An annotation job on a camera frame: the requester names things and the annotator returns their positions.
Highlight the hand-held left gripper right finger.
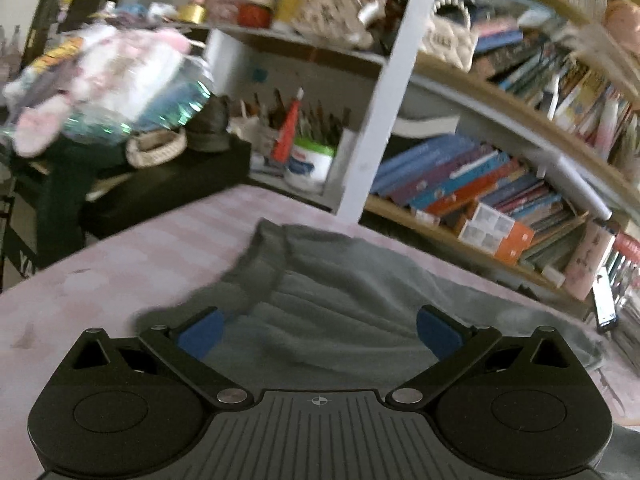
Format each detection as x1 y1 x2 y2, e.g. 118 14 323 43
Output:
392 304 571 406

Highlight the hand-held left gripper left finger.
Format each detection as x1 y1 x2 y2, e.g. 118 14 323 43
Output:
71 307 249 406

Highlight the grey hoodie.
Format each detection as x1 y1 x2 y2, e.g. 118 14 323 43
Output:
132 218 610 396

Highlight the orange white carton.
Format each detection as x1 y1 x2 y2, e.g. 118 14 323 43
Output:
472 202 517 233
458 219 535 266

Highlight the pink checkered cartoon desk mat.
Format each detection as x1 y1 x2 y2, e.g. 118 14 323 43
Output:
0 183 640 426

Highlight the black box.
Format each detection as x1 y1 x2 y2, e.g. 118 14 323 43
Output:
80 137 251 241

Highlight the row of blue leaning books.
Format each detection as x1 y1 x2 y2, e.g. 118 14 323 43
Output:
370 132 591 273

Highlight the pink cylindrical tumbler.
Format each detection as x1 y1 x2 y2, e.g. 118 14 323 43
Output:
562 217 617 301

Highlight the black smartphone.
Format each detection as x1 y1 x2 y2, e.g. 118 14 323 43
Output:
592 267 621 334

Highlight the beige woven band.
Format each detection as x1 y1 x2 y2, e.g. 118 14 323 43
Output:
125 130 187 169

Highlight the white jar with green lid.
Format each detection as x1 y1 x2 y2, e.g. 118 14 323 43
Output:
284 137 336 196

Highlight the white lamp bar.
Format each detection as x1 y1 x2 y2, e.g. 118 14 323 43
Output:
530 147 613 222

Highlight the dark brown ornament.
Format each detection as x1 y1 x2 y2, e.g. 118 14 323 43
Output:
186 95 232 154

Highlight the red tube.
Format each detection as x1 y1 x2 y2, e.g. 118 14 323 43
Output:
272 87 305 163

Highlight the bunch of pens and brushes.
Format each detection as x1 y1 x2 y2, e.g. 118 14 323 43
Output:
240 91 351 147

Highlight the white bookshelf with wooden shelves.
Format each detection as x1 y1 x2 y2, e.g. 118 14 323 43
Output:
205 0 640 321

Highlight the plastic bag with pink plush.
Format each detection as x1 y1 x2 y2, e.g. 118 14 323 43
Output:
2 25 217 157

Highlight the row of thin colourful books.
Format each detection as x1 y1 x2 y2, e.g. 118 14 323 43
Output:
475 10 640 161

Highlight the white quilted handbag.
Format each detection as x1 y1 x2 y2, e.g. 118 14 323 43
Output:
422 0 479 72

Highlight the small red jar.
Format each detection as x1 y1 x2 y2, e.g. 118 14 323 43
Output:
237 2 274 29

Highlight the white ceramic figurine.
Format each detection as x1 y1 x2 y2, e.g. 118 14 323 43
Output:
295 0 387 52

